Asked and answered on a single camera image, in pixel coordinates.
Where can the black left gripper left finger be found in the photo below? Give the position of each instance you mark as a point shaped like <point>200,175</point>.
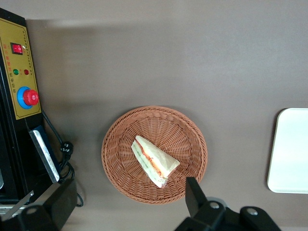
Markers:
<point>54,204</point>

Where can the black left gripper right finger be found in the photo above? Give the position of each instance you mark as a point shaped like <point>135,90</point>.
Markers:
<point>196,202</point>

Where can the triangular wrapped sandwich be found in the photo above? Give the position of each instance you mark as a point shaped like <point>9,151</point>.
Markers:
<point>154,156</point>

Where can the round brown wicker basket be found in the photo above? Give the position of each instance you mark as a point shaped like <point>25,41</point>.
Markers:
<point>180,142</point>

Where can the cream rectangular plastic tray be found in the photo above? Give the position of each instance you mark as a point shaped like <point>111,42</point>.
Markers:
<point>291,151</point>

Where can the silver metal bar blue edge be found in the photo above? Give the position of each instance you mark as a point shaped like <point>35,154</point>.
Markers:
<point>45,154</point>

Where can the black machine with yellow panel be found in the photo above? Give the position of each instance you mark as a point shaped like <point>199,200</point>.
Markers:
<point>14,144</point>

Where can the red rocker power switch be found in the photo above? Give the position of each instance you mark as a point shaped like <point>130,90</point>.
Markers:
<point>17,48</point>

